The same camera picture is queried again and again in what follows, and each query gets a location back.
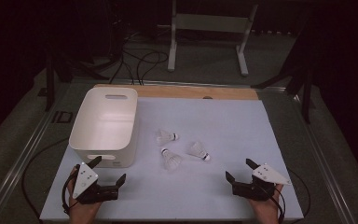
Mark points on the black stand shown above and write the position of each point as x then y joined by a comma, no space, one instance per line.
306,99
50,90

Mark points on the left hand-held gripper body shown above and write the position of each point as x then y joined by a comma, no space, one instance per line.
85,180

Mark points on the white plastic storage bin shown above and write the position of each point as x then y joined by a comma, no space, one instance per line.
105,124

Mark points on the white metal stand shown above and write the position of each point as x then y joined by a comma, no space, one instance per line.
211,23

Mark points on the metal floor rail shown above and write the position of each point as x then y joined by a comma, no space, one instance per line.
15,168
326,168

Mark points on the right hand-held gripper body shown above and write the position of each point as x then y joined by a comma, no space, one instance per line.
267,175

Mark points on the pale blue table mat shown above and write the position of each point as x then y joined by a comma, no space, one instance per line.
223,124

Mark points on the white shuttlecock with blue band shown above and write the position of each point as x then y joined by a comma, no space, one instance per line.
164,137
171,160
198,151

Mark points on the person's right hand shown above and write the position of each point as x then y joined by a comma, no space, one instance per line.
267,209

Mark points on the person's left hand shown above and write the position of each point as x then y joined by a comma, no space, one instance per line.
84,211

